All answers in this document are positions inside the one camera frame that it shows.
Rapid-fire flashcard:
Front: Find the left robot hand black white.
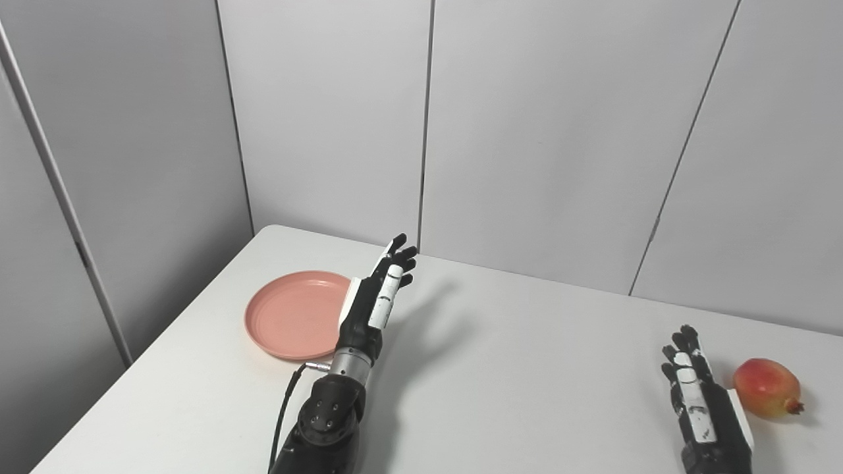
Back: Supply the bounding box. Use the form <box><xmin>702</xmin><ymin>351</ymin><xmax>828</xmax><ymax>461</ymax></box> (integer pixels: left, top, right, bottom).
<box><xmin>335</xmin><ymin>233</ymin><xmax>419</xmax><ymax>365</ymax></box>

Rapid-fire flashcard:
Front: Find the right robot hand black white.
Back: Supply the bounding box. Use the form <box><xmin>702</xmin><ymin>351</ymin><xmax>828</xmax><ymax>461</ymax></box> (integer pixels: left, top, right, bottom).
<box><xmin>661</xmin><ymin>325</ymin><xmax>754</xmax><ymax>474</ymax></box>

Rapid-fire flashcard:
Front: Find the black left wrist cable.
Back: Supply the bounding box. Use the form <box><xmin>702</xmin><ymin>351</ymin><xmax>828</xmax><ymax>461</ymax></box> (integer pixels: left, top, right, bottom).
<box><xmin>267</xmin><ymin>360</ymin><xmax>332</xmax><ymax>474</ymax></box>

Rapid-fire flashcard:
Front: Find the red yellow pomegranate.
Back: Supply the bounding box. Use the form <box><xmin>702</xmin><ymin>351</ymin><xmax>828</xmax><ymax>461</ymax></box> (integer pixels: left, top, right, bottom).
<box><xmin>733</xmin><ymin>357</ymin><xmax>805</xmax><ymax>419</ymax></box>

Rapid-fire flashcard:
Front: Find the pink plastic plate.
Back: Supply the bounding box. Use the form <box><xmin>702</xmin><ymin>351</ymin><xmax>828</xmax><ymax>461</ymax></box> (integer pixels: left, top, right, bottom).
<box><xmin>244</xmin><ymin>271</ymin><xmax>353</xmax><ymax>361</ymax></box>

